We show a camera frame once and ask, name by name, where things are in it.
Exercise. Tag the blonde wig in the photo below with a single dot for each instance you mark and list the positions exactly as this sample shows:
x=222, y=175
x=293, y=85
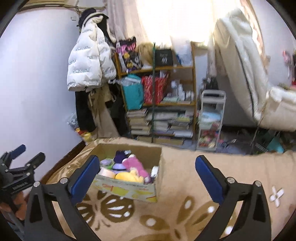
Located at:
x=145, y=53

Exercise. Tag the dark bag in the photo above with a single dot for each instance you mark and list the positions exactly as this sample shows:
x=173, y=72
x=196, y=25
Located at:
x=210, y=83

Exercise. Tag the teal bag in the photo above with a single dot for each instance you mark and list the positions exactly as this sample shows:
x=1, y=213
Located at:
x=133, y=93

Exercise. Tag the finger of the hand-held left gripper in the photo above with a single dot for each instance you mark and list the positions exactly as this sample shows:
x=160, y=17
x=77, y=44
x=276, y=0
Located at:
x=18, y=150
x=34, y=161

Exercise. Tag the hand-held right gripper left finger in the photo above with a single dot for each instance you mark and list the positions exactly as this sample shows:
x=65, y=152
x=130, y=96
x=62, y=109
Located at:
x=84, y=178

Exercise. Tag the black box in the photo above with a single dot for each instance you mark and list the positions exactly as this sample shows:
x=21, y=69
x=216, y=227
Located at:
x=163, y=58

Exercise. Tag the pile of magazines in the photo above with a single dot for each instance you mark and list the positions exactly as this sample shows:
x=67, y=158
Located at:
x=173, y=125

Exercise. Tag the printed cardboard box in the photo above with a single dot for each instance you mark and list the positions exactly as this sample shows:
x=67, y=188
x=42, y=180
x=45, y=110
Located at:
x=129, y=190

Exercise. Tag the white puffer jacket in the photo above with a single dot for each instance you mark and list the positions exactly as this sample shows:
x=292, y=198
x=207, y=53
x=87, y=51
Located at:
x=87, y=58

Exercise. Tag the beige printed blanket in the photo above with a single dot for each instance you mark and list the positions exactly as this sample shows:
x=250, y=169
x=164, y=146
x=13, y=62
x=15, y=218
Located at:
x=219, y=171

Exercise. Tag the clear plastic bag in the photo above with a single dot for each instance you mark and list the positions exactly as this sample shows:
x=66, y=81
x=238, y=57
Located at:
x=185, y=54

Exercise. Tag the stack of books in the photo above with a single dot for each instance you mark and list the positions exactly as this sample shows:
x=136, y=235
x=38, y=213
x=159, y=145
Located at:
x=138, y=122

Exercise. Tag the person's left hand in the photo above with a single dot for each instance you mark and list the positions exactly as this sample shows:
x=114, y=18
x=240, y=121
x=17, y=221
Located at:
x=17, y=206

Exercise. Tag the green tissue pack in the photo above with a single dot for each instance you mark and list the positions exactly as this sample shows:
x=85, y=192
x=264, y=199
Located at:
x=106, y=163

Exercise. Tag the black garment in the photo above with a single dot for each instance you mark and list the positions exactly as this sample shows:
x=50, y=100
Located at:
x=84, y=111

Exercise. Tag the yellow plush toy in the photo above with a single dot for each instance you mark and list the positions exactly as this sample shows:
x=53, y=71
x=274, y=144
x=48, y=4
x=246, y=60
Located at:
x=127, y=176

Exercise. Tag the black metal rack legs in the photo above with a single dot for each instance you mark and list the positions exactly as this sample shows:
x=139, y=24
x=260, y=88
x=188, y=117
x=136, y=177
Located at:
x=256, y=143

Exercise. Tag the purple plush toy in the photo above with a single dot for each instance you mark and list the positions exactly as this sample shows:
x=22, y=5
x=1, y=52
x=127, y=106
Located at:
x=121, y=160

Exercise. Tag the group of cosmetic bottles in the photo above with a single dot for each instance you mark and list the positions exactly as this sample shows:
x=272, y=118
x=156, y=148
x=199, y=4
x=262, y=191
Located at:
x=182, y=93

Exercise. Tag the white trolley cart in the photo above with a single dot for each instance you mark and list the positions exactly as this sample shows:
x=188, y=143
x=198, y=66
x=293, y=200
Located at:
x=211, y=120

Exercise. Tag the pink plush bear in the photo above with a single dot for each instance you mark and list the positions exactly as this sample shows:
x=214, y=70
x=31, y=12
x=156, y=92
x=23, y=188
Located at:
x=136, y=165

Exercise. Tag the red patterned bag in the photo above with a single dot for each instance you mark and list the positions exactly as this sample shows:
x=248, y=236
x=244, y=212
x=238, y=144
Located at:
x=153, y=90

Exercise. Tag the wooden shelf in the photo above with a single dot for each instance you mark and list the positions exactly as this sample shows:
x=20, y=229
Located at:
x=193, y=92

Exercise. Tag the green pole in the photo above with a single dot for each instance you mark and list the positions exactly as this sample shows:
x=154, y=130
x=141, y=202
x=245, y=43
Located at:
x=153, y=92

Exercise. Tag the bag of snacks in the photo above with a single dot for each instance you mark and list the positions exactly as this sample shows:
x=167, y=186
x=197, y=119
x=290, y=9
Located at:
x=85, y=135

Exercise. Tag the black pink patterned bag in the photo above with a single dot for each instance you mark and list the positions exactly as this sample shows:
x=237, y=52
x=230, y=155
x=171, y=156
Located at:
x=128, y=54

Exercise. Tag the silver packet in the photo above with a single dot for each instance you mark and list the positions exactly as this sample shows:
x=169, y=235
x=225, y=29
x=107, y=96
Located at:
x=154, y=173

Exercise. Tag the cream pink soft roll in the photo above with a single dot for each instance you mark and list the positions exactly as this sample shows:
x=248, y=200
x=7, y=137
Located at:
x=106, y=173

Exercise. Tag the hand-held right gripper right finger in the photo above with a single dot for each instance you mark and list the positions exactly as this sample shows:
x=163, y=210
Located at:
x=209, y=179

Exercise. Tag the light curtain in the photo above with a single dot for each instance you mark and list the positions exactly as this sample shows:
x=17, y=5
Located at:
x=129, y=20

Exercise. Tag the beige coat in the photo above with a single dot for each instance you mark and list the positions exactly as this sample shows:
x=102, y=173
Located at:
x=101, y=111

